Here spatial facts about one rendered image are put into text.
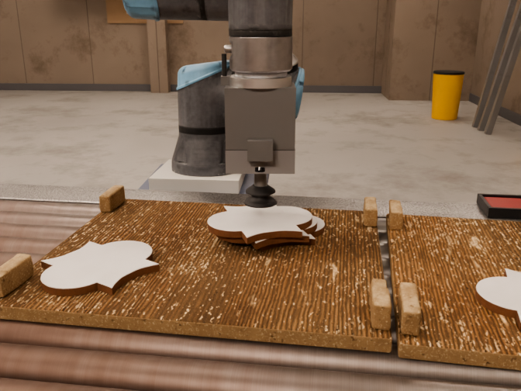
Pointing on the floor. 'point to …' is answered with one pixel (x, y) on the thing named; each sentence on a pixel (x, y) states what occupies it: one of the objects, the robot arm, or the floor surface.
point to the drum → (446, 94)
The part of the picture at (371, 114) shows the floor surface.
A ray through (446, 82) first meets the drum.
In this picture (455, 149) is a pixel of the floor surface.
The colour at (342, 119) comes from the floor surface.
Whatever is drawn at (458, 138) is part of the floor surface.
